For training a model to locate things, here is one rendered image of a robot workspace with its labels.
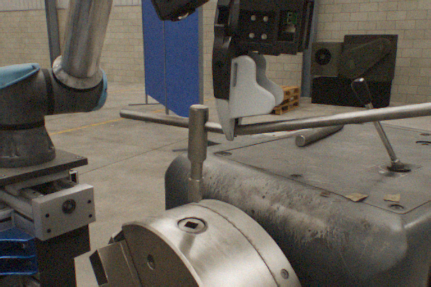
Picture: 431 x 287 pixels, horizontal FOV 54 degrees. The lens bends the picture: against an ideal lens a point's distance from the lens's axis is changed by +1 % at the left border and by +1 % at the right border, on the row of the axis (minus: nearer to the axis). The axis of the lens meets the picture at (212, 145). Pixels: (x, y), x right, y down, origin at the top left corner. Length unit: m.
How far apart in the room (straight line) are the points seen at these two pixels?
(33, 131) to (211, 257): 0.70
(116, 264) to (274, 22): 0.36
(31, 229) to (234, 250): 0.63
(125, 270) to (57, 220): 0.46
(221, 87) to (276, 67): 11.02
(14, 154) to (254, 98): 0.77
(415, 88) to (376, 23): 1.70
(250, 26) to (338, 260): 0.29
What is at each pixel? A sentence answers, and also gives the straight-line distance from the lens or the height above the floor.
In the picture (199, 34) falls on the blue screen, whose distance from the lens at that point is 5.47.
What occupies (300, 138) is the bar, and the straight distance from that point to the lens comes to 0.82.
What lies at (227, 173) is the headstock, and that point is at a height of 1.25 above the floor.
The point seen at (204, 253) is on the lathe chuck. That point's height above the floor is 1.22.
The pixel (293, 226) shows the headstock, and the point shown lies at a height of 1.22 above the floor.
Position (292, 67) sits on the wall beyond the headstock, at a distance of 11.26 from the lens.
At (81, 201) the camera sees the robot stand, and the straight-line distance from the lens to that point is 1.03.
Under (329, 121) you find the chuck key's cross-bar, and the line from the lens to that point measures 0.43.
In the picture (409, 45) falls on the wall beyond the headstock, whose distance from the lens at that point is 10.52.
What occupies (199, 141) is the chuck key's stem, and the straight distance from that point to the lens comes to 0.47.
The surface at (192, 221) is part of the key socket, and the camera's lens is 0.53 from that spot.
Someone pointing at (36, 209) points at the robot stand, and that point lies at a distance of 1.00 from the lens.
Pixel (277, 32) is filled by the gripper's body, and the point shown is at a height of 1.46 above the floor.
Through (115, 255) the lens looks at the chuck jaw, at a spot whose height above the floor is 1.18.
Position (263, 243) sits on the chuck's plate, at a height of 1.22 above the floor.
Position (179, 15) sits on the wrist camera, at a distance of 0.46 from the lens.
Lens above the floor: 1.46
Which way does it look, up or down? 14 degrees down
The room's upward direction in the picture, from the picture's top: straight up
